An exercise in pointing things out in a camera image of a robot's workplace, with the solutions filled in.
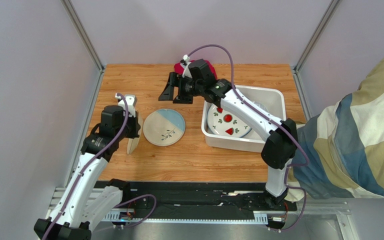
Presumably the round wooden board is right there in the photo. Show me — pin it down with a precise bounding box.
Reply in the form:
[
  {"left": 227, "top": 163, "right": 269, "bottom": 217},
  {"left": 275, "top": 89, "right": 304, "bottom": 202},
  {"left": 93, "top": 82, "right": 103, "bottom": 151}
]
[{"left": 126, "top": 112, "right": 144, "bottom": 156}]

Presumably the light blue plate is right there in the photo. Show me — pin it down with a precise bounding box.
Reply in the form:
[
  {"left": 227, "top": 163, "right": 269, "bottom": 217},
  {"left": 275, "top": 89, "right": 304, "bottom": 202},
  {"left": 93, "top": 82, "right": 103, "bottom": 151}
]
[{"left": 143, "top": 108, "right": 186, "bottom": 147}]

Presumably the white plate with red flowers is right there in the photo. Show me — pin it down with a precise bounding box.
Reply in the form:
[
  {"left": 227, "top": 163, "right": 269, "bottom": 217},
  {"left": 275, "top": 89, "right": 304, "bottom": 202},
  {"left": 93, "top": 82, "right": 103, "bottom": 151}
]
[{"left": 206, "top": 104, "right": 252, "bottom": 138}]

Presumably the white plastic bin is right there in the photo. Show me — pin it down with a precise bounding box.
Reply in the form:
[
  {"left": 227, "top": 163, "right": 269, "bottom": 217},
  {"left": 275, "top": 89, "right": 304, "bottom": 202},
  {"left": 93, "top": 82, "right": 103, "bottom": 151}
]
[{"left": 201, "top": 85, "right": 287, "bottom": 153}]

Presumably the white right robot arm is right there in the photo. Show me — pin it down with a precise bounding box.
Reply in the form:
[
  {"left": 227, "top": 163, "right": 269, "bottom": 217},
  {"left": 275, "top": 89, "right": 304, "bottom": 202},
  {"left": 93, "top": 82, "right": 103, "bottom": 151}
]
[{"left": 158, "top": 59, "right": 300, "bottom": 205}]

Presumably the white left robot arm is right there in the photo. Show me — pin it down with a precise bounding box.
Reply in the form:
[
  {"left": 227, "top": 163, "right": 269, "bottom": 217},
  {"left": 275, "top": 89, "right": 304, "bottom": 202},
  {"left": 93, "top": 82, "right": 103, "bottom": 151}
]
[{"left": 34, "top": 104, "right": 141, "bottom": 240}]

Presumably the red folded cloth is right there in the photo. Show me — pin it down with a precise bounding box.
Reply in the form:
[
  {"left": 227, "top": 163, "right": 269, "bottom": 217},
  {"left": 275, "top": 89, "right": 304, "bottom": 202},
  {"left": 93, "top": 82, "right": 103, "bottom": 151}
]
[{"left": 173, "top": 60, "right": 217, "bottom": 79}]

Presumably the patterned quilt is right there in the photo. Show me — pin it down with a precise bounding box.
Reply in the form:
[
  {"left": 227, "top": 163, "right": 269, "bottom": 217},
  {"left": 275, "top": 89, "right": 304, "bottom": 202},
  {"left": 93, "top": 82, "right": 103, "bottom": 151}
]
[{"left": 286, "top": 58, "right": 384, "bottom": 202}]

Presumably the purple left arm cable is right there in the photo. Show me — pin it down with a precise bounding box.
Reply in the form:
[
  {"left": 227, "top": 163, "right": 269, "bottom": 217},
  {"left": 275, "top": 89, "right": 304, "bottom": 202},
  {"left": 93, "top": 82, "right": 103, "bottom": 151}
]
[{"left": 41, "top": 93, "right": 158, "bottom": 240}]

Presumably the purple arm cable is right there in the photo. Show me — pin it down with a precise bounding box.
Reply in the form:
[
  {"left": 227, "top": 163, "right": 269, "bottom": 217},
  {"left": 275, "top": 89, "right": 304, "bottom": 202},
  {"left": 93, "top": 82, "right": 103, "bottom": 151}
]
[
  {"left": 186, "top": 44, "right": 311, "bottom": 232},
  {"left": 41, "top": 93, "right": 158, "bottom": 240}
]

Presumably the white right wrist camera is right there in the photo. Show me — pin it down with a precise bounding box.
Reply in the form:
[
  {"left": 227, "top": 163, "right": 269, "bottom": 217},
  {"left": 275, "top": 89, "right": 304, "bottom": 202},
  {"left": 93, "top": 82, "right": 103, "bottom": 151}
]
[{"left": 180, "top": 54, "right": 192, "bottom": 78}]

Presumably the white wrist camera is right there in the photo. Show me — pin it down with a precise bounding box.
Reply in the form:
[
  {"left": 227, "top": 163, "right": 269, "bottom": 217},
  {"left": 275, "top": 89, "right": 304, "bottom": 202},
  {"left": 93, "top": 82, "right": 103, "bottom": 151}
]
[
  {"left": 115, "top": 93, "right": 138, "bottom": 118},
  {"left": 180, "top": 54, "right": 192, "bottom": 78}
]

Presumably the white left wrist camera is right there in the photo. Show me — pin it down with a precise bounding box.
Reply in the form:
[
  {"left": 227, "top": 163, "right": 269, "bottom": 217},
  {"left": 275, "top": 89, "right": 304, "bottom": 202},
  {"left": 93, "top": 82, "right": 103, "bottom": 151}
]
[{"left": 115, "top": 93, "right": 138, "bottom": 118}]

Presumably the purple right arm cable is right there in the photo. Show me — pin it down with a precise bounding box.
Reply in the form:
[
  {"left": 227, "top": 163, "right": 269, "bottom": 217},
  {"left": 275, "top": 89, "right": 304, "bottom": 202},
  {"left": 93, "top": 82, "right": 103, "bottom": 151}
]
[{"left": 186, "top": 44, "right": 311, "bottom": 232}]

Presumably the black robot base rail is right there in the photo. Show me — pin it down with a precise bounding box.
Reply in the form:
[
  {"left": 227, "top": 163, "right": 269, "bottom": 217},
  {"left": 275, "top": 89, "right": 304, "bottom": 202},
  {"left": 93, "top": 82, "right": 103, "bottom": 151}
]
[{"left": 103, "top": 181, "right": 298, "bottom": 225}]

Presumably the aluminium frame post left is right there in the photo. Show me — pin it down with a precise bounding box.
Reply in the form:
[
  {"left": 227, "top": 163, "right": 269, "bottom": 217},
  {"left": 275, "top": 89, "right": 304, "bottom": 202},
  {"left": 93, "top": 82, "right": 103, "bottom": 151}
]
[{"left": 60, "top": 0, "right": 105, "bottom": 73}]

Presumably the aluminium frame post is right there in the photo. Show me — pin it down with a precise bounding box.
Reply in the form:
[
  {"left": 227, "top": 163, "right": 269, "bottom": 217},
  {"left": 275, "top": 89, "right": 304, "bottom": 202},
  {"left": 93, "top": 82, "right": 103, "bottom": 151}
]
[
  {"left": 60, "top": 0, "right": 105, "bottom": 73},
  {"left": 293, "top": 0, "right": 342, "bottom": 74}
]

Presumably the aluminium frame post right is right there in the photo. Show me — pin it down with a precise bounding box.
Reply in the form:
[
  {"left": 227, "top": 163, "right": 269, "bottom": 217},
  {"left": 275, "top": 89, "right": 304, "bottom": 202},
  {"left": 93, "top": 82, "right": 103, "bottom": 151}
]
[{"left": 293, "top": 0, "right": 342, "bottom": 74}]

